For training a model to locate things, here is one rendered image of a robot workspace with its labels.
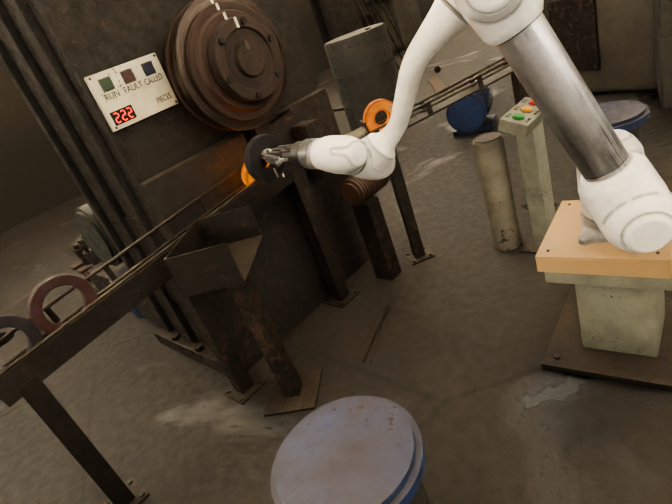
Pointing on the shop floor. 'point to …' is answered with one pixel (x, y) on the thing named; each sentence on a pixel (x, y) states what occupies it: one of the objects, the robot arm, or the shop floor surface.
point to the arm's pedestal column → (614, 336)
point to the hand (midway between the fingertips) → (264, 153)
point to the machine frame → (175, 158)
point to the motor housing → (372, 224)
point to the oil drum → (363, 70)
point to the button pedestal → (533, 170)
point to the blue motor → (472, 113)
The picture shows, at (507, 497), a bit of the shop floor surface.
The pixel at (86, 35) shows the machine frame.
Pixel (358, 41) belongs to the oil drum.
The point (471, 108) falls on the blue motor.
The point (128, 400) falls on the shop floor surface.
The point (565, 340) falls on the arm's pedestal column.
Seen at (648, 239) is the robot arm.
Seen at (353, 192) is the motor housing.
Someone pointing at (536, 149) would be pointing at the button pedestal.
